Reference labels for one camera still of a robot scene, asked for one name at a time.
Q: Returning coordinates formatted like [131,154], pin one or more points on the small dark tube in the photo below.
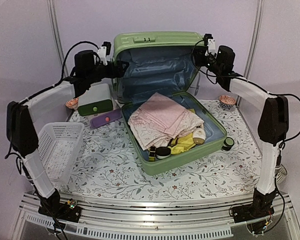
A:
[151,154]

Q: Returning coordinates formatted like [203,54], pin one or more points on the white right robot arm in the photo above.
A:
[274,120]

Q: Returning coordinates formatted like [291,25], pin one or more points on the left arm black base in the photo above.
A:
[53,207]

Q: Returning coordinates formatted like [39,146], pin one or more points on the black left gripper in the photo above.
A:
[115,74]

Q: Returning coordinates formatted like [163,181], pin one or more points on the yellow garment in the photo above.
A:
[182,144]

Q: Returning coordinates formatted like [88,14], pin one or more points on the cream round bottle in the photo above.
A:
[199,136]

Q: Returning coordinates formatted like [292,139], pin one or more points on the floral white table mat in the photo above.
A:
[108,166]

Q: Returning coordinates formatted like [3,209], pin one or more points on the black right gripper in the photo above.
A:
[200,59]

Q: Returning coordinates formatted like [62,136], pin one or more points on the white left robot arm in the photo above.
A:
[26,118]

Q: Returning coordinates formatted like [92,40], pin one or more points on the green hard-shell suitcase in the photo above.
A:
[160,61]

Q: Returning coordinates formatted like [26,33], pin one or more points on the black lidded round jar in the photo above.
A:
[162,153]

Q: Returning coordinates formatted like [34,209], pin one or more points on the purple drawer box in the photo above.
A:
[101,119]

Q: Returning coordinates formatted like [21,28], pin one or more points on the white perforated plastic basket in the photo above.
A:
[59,144]

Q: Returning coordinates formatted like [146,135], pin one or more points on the white green drawer box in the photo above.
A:
[96,100]

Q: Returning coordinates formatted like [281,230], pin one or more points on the pink folded cloth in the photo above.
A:
[160,119]

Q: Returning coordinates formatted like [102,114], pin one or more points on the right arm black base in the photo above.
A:
[261,206]

